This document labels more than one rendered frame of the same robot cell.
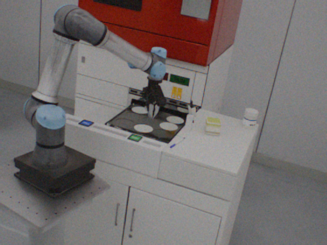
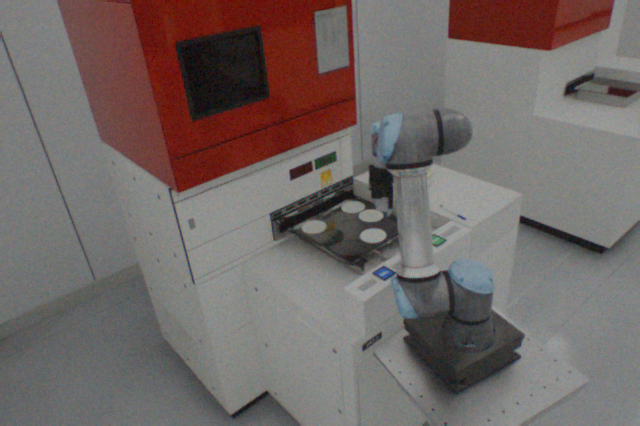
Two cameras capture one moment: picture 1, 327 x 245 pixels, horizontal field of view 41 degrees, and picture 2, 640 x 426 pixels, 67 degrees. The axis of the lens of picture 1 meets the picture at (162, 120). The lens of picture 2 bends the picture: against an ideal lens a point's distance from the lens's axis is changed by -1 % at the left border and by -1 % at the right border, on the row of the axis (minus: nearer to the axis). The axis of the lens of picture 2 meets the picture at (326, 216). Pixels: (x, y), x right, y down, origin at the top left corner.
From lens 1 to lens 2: 2.00 m
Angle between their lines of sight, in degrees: 50
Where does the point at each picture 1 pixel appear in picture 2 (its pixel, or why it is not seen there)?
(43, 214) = (558, 373)
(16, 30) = not seen: outside the picture
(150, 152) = (463, 239)
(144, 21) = (277, 108)
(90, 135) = not seen: hidden behind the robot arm
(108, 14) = (224, 127)
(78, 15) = (459, 117)
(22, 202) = (530, 391)
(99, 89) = (230, 247)
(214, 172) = (509, 208)
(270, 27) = not seen: hidden behind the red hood
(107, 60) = (229, 198)
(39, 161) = (490, 338)
